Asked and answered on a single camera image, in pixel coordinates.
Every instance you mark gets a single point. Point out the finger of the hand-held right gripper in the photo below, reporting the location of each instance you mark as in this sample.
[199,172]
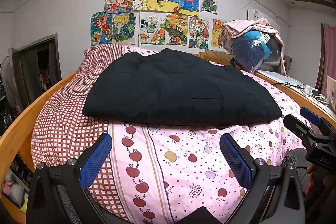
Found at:
[311,116]
[298,129]

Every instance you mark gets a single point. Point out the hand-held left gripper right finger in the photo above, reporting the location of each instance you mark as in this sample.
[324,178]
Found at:
[235,161]

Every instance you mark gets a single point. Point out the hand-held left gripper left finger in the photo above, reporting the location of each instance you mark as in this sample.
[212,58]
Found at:
[95,161]

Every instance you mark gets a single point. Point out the black padded jacket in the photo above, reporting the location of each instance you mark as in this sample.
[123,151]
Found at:
[178,90]

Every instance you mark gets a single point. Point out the clear bag of clothes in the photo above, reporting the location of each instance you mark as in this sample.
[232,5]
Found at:
[249,53]

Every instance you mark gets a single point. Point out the person's right hand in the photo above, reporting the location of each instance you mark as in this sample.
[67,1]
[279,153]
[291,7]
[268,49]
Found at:
[310,179]

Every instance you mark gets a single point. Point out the white power strip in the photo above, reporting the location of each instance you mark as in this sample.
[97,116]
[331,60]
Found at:
[311,91]

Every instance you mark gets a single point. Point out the person's grey jeans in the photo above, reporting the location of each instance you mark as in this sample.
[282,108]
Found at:
[296,161]

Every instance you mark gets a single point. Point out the pale flat panel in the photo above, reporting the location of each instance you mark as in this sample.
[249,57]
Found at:
[278,78]

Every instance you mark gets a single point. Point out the olive hanging cloth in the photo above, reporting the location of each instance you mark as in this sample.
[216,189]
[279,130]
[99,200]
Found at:
[288,65]

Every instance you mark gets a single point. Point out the pink and red checked duvet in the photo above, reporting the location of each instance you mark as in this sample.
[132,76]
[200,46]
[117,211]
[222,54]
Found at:
[168,161]

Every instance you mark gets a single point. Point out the pink curtain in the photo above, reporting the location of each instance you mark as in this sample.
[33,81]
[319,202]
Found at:
[329,50]

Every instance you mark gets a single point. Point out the bundle of bedding in bag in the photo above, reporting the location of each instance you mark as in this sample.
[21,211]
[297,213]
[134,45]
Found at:
[252,26]

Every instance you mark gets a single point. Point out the dark open cabinet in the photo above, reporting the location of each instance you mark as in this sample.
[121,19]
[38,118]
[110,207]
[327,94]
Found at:
[39,66]

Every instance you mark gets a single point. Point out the white standing fan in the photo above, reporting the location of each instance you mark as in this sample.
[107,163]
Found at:
[6,74]

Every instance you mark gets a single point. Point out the wooden bed frame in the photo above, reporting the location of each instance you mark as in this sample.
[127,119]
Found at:
[15,132]

